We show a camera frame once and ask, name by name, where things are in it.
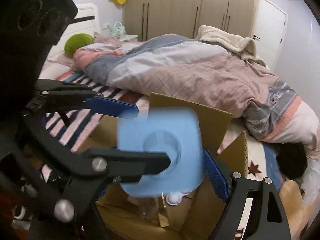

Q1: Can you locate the orange plush toy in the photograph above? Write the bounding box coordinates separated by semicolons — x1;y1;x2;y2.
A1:
279;180;317;238

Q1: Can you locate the striped pink fleece blanket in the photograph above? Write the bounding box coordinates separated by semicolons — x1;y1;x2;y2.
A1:
40;61;149;152

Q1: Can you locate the green round cushion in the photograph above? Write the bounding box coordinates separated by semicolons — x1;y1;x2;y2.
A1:
64;34;94;57

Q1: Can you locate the clear plastic bag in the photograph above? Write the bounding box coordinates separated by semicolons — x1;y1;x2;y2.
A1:
301;158;319;206

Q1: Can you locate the black pillow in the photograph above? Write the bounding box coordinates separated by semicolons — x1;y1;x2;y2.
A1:
276;143;308;180

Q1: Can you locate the brown cardboard box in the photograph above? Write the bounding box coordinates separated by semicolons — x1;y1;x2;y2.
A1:
79;93;248;239

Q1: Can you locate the white headboard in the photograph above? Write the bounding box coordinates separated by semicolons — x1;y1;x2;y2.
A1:
47;3;101;59

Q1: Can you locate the mint green bag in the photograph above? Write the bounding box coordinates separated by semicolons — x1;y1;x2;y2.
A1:
108;22;138;42

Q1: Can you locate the pink grey patchwork duvet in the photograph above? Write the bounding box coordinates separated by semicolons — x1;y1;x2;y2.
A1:
73;34;319;159

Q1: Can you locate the brown wooden wardrobe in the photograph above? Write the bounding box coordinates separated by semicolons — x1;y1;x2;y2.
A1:
124;0;256;41

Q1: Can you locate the cream fleece blanket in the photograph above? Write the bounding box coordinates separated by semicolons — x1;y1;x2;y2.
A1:
196;25;268;69

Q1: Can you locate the white door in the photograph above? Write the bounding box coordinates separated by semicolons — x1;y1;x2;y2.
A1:
252;0;287;70

